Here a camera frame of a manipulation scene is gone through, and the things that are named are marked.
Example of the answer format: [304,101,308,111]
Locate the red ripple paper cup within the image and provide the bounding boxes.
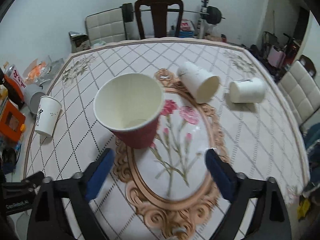
[93,73,165,149]

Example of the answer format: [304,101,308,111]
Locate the white cup with calligraphy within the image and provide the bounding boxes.
[35,95,62,137]

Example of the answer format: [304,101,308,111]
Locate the plain white paper cup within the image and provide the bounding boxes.
[229,77,266,103]

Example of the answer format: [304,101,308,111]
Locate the white cup with ink plant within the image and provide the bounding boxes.
[177,61,220,103]

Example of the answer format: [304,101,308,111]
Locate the blue ruffled cloth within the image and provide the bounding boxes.
[302,123,319,198]

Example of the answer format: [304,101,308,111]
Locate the floral printed tablecloth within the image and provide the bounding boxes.
[24,40,309,239]

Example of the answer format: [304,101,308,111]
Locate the orange box with window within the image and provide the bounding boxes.
[0,100,25,142]

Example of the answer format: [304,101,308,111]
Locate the beige padded chair right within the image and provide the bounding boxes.
[278,61,319,126]

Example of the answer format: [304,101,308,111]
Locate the beige padded chair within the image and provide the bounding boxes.
[85,8,127,45]
[278,61,319,126]

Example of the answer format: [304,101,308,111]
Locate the clear plastic goldfish bag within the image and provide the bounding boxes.
[23,55,65,86]

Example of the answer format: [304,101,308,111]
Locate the dark printed gift box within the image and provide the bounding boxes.
[69,31,91,53]

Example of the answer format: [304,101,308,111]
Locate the barbell with black plates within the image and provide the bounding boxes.
[121,2,226,26]

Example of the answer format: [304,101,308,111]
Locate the dark wooden chair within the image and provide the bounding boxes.
[135,0,184,40]

